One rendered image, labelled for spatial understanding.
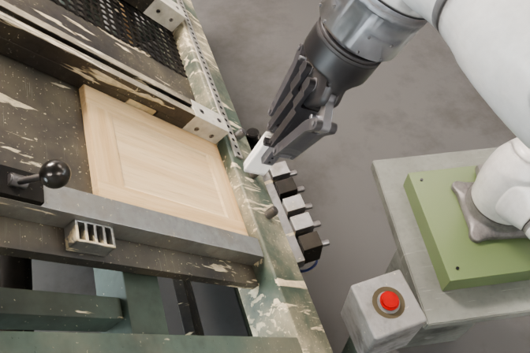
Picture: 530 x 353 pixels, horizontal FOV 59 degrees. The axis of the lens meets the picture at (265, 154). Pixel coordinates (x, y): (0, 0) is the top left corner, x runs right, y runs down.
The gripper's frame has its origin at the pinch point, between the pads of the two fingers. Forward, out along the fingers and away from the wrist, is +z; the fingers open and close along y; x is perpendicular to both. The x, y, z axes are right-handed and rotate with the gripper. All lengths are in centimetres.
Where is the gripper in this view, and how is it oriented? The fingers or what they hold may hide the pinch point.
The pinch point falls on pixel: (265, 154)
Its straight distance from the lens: 59.5
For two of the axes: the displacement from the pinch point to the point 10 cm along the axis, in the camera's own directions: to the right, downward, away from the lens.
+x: 9.0, 2.0, 3.8
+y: 0.8, 7.9, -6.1
